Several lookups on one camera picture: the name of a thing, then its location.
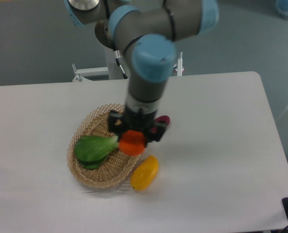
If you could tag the woven wicker basket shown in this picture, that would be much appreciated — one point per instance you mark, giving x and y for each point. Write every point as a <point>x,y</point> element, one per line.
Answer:
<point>116,166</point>

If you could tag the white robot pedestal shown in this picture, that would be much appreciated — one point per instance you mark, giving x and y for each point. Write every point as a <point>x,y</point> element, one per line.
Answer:
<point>116,65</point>

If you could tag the white levelling foot bracket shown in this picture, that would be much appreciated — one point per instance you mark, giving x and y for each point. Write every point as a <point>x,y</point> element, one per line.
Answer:
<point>178,67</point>

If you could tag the purple sweet potato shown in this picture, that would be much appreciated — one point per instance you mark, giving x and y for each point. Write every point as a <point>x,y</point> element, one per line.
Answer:
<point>164,120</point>

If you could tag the green bok choy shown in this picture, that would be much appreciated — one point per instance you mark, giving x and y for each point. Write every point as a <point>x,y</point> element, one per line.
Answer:
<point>92,151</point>

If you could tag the orange fruit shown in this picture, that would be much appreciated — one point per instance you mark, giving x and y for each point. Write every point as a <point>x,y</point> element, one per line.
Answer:
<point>132,143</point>

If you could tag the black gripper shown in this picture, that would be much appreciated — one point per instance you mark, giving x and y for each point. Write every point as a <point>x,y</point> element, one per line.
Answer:
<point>119,124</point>

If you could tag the yellow mango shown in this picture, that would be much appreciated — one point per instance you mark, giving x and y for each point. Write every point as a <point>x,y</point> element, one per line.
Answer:
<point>145,174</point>

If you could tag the white left base bracket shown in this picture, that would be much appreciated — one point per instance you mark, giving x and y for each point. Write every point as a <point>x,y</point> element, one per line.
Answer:
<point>90,74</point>

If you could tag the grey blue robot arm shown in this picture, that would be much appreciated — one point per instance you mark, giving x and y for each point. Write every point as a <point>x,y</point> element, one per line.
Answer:
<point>147,43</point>

